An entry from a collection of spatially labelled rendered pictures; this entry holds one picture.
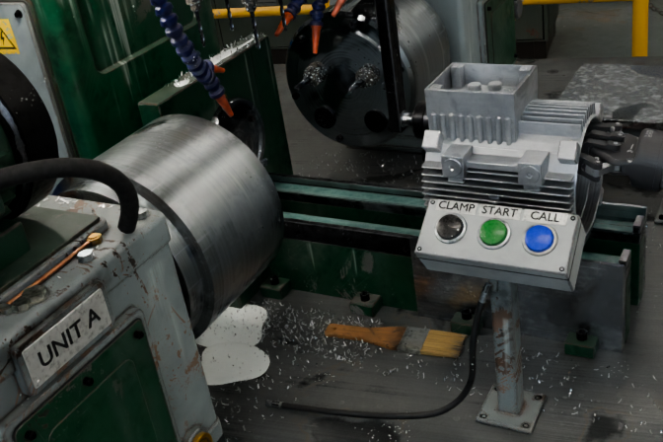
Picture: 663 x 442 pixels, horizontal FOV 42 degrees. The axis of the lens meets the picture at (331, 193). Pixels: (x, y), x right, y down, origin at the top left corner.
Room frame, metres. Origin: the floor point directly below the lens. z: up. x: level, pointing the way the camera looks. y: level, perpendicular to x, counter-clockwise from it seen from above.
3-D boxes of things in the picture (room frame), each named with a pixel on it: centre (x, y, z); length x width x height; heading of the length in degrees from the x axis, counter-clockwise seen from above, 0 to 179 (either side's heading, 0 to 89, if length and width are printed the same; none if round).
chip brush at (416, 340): (1.00, -0.05, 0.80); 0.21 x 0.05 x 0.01; 64
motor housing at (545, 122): (1.05, -0.25, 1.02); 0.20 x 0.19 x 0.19; 58
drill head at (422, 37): (1.52, -0.12, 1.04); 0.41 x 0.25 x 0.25; 148
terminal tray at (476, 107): (1.07, -0.22, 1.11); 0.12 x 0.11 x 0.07; 58
